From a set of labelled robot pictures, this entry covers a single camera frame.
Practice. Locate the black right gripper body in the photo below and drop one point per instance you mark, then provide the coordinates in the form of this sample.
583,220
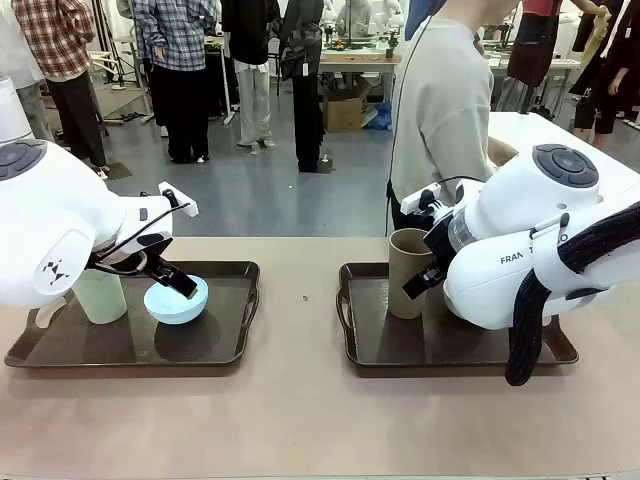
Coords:
442,240

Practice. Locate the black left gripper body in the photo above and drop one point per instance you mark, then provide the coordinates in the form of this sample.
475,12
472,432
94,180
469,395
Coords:
150,245

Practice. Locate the tall brown cup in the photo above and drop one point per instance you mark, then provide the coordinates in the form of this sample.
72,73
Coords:
405,280

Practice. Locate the light blue bowl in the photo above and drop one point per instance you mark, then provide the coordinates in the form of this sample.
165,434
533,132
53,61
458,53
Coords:
172,307

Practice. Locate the tall pale green cup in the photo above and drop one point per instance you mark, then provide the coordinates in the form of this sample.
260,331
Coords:
102,300

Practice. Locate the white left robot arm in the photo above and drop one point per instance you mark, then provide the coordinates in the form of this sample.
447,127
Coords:
55,225

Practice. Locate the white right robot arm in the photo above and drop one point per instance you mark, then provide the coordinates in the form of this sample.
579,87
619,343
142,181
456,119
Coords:
520,215

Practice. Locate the dark brown plastic tray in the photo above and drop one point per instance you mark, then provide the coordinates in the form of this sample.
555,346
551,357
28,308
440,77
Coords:
200,340
400,345

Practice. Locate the person in pale shirt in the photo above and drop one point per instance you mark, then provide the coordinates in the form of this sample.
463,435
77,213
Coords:
440,110

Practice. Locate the blue plastic bag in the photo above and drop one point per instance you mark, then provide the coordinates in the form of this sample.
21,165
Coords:
380,117

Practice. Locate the white side table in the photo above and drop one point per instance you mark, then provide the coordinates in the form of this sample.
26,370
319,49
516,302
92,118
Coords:
560,140

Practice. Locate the cardboard box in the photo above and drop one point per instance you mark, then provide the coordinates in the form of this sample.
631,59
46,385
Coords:
344,112

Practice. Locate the person in blue plaid shirt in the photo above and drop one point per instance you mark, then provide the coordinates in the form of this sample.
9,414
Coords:
175,75

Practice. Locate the white round appliance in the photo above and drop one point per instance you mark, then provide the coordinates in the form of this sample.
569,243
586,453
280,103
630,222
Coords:
12,110

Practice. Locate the white background workbench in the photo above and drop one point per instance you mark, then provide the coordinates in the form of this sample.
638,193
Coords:
360,62

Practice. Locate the person in white trousers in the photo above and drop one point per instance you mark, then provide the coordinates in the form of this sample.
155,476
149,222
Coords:
252,75

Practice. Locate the person in red plaid shirt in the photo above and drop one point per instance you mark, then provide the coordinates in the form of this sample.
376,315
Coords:
60,60

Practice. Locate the person in dark jacket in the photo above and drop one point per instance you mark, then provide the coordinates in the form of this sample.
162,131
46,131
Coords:
305,85

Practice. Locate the person in dark red apron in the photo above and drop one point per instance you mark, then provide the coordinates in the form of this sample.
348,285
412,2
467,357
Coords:
535,45

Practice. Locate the person in black shorts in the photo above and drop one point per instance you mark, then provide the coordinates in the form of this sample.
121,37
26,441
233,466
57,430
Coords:
607,70

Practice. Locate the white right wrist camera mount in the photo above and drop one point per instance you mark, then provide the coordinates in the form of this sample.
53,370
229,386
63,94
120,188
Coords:
417,200

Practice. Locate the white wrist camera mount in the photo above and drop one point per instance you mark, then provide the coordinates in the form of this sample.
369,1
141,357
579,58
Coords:
417,200
185,205

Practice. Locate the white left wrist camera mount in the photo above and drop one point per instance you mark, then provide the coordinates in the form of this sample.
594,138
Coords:
185,205

